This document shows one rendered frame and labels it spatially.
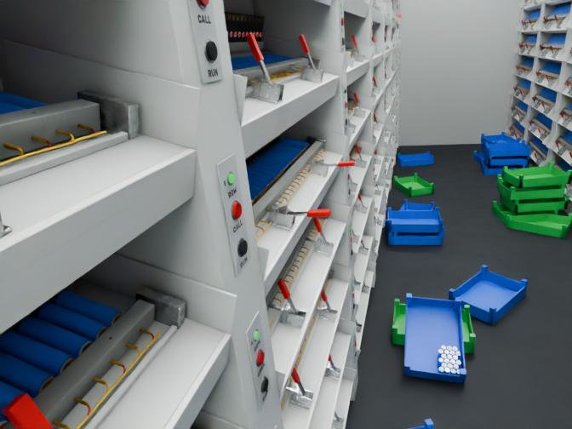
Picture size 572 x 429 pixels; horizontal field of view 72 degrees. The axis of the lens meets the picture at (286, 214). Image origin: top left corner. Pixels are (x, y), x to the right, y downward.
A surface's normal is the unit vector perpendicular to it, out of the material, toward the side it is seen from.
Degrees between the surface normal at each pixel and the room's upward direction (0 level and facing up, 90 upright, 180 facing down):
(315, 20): 90
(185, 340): 17
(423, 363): 23
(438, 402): 0
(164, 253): 90
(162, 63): 90
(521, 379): 0
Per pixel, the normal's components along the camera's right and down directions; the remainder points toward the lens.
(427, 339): -0.21, -0.69
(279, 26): -0.29, 0.39
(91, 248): 0.94, 0.29
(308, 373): 0.18, -0.87
